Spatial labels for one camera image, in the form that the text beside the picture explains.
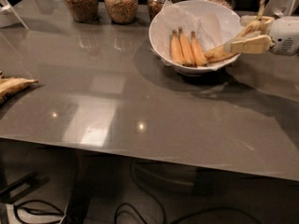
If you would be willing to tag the white stand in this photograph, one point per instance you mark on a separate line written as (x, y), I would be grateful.
(281, 8)
(9, 16)

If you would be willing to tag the banana at left edge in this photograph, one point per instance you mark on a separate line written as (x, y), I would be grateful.
(9, 86)

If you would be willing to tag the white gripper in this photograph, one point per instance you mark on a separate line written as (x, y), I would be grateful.
(286, 34)

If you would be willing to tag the large spotted yellow banana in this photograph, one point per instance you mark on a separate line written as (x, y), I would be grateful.
(252, 39)

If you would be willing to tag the small orange banana right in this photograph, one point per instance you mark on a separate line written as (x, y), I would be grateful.
(198, 54)

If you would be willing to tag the small orange banana left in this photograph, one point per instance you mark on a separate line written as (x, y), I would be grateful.
(176, 51)

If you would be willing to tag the white paper bowl liner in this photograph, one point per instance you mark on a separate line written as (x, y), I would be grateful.
(174, 24)

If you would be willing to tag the small orange banana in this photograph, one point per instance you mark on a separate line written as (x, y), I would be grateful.
(198, 54)
(186, 48)
(176, 51)

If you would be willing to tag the white ceramic bowl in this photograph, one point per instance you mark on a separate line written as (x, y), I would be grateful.
(174, 22)

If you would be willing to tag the white stand at left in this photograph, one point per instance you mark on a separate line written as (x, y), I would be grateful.
(9, 16)

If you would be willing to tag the small orange banana middle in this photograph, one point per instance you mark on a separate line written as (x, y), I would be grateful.
(186, 48)

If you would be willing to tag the white stand at right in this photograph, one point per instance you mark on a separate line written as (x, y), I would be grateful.
(281, 8)

